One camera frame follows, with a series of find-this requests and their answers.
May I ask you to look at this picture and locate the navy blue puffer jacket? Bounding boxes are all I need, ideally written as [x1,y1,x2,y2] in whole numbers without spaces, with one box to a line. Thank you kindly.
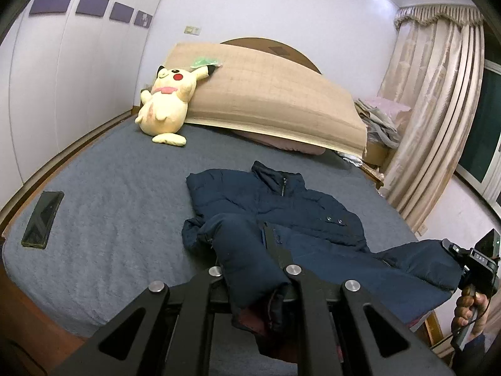
[181,159,464,363]

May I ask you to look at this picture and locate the pile of clothes and papers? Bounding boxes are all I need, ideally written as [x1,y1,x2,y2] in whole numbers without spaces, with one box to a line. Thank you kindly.
[354,97,412,149]

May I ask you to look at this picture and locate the person right hand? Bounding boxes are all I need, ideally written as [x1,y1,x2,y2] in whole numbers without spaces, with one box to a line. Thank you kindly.
[451,288,490,341]

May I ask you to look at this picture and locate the grey bed sheet mattress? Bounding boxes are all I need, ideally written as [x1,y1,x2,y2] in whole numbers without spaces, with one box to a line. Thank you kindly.
[3,121,415,337]

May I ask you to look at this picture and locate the wooden bedside cabinet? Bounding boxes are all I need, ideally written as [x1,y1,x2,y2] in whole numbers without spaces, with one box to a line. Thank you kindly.
[359,142,396,189]

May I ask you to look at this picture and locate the pink pillow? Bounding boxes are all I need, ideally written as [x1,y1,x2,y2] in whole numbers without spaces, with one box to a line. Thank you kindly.
[233,130,325,155]

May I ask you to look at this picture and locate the black smartphone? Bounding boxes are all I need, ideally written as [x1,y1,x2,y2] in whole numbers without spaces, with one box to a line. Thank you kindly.
[21,191,65,249]

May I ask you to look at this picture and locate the beige curtain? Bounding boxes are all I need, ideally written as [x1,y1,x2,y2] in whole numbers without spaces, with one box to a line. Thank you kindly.
[379,4,485,232]

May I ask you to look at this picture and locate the yellow Pikachu plush toy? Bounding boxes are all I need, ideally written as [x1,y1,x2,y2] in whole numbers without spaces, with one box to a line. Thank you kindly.
[134,65,217,147]

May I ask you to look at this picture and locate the wooden round headboard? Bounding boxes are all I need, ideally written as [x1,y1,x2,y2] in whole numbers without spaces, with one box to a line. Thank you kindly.
[223,37,321,74]

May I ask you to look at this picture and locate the green plush leaf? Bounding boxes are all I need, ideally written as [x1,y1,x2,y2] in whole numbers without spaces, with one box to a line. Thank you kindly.
[190,57,222,70]

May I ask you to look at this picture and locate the white wardrobe with purple panels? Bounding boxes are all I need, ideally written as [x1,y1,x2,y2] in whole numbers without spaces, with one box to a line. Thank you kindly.
[1,0,160,203]

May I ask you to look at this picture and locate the wall power outlet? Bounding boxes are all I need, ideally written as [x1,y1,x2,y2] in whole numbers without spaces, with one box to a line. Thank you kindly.
[184,26,200,36]

